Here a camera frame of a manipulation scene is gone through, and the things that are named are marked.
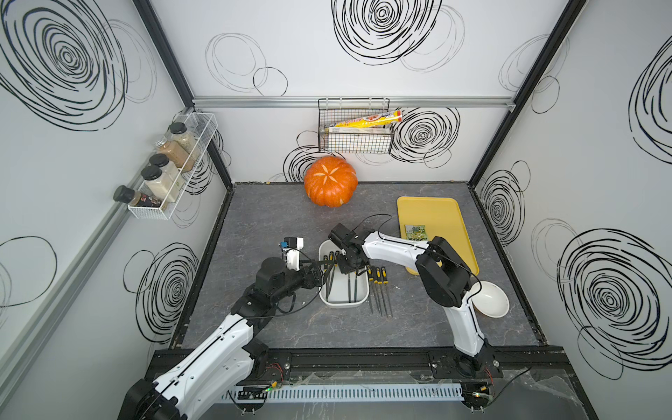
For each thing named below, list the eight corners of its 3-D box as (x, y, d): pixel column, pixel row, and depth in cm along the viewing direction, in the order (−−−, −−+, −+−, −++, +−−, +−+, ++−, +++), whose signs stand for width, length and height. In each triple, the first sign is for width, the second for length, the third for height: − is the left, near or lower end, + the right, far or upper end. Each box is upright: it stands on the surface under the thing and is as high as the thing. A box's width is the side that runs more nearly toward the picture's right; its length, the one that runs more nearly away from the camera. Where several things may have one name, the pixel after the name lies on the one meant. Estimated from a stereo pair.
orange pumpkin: (304, 207, 114) (299, 181, 102) (319, 180, 125) (316, 153, 113) (344, 218, 110) (345, 192, 98) (356, 188, 122) (357, 161, 109)
